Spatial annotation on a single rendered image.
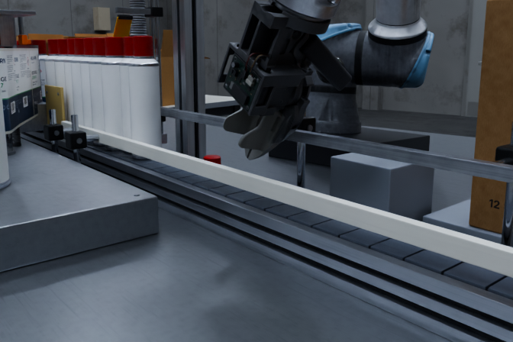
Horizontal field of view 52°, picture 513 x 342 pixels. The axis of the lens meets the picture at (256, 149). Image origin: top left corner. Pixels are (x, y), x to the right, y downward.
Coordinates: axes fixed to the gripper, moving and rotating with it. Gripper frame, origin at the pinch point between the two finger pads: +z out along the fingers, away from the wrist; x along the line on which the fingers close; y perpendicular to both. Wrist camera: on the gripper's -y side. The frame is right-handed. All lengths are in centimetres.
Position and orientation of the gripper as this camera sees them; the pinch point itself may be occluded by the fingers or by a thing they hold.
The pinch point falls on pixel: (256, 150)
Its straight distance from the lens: 68.8
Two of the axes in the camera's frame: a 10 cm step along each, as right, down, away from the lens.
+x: 5.5, 6.2, -5.6
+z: -3.2, 7.8, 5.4
